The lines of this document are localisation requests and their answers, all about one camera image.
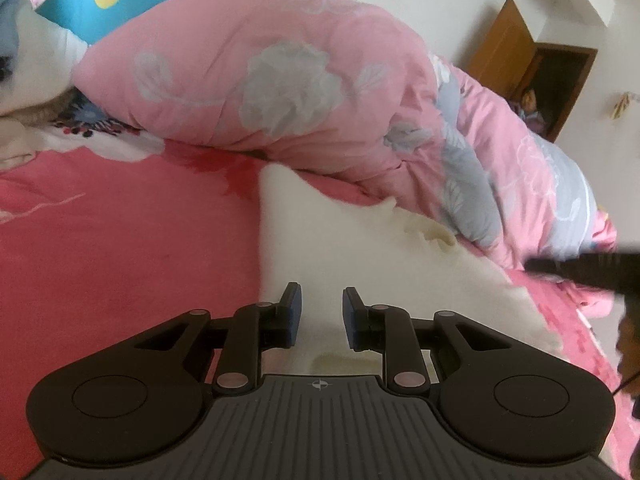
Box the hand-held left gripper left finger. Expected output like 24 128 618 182
132 281 304 396

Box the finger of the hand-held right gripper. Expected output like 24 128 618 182
525 255 581 282

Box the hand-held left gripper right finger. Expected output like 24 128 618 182
341 286 513 397

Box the white fluffy sweater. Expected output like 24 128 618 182
257 162 566 378

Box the person's right hand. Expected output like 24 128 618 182
614 305 640 391

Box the pink floral bed blanket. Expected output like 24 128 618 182
0 110 640 476

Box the wooden door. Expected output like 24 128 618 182
465 0 599 143

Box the pink grey floral quilt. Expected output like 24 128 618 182
72 0 608 271

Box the brown patterned cloth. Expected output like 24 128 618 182
20 87 83 126

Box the white cloth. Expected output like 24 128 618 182
0 7 88 118

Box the light blue folded garment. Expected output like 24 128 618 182
0 0 26 56

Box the beige wall hanging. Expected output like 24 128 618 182
612 91 640 121

